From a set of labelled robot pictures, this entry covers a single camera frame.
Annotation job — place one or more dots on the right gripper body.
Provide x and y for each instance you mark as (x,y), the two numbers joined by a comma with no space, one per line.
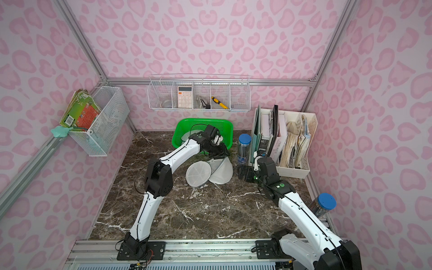
(248,169)

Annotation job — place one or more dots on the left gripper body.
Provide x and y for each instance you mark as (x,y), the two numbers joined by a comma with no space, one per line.
(219,150)

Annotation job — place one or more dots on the white mesh laundry bag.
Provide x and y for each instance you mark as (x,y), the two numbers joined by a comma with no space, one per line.
(216,171)

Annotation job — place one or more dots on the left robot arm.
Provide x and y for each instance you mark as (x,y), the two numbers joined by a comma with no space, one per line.
(159,182)

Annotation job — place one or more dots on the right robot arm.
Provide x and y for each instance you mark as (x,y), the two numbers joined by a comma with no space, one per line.
(323,249)

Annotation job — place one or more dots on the white mesh bag in basket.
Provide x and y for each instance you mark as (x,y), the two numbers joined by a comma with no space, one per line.
(186,136)

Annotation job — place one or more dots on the pencil tube blue lid standing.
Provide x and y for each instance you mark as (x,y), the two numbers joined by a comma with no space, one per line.
(244,142)

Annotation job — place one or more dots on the white book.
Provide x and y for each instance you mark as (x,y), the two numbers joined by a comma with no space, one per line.
(280,139)

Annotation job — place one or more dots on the metal clips in shelf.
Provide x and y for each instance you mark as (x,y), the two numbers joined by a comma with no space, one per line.
(203,103)

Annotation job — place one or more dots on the yellow black utility knife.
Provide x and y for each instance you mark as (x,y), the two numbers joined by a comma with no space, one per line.
(221,104)

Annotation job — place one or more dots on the white file organizer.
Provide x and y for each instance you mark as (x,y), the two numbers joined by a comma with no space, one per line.
(290,116)

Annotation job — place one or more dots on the black binder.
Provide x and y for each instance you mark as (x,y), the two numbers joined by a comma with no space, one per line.
(274,128)

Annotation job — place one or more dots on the beige papers in organizer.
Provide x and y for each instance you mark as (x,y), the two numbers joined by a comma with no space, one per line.
(297,143)

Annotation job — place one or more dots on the white calculator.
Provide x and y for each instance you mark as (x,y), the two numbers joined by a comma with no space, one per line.
(185,97)

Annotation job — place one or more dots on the round metal tin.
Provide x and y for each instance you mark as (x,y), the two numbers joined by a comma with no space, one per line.
(167,104)

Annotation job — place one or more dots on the pencil tube blue lid lying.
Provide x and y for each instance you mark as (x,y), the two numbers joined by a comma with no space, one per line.
(322,204)

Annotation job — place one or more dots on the green red booklet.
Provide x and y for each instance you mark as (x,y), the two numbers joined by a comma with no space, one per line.
(81,112)

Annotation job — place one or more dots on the mint green star hook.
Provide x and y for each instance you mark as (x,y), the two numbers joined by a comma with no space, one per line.
(60,131)

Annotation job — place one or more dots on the white wire shelf back wall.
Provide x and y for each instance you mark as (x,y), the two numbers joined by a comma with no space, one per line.
(235,93)

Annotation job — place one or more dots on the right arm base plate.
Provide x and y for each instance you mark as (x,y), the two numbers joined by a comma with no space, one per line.
(269,249)

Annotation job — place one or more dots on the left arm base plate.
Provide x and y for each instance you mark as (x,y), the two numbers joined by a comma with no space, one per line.
(151,251)

